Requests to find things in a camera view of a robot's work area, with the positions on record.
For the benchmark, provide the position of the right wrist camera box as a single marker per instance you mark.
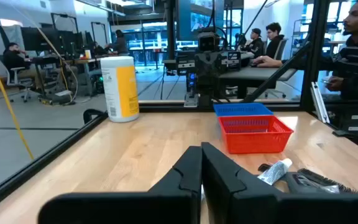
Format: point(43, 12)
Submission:
point(208, 42)

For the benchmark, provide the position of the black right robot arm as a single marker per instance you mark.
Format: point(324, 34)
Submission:
point(208, 96)

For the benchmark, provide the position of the black computer monitor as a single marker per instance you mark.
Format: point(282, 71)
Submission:
point(36, 39)

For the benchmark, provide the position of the grey office table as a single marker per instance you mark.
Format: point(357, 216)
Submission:
point(253, 74)

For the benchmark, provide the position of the wooden office desk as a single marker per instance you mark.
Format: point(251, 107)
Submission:
point(73, 60)

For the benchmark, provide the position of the dark grey hair dryer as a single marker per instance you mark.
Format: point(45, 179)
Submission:
point(273, 172)

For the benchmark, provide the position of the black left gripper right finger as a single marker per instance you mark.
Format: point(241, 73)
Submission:
point(228, 199)

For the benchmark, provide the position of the person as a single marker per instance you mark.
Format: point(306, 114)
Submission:
point(255, 46)
point(273, 46)
point(120, 45)
point(12, 59)
point(353, 68)

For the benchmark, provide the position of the white yellow wipes canister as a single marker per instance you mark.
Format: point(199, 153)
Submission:
point(120, 90)

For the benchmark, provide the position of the black plastic comb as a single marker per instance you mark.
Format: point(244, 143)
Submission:
point(322, 180)

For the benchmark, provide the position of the blue plastic basket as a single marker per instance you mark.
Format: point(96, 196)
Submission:
point(241, 109)

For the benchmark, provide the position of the silver aluminium extrusion bar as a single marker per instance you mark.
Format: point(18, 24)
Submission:
point(319, 102)

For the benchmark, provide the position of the black aluminium table frame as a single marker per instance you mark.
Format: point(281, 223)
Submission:
point(166, 108)

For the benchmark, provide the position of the large display screen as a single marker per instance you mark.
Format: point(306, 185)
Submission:
point(200, 18)

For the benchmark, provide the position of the red plastic basket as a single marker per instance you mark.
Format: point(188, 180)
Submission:
point(253, 143)

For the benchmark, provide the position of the white office chair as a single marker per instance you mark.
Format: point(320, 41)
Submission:
point(17, 79)

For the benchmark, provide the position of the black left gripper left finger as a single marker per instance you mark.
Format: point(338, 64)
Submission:
point(179, 205)

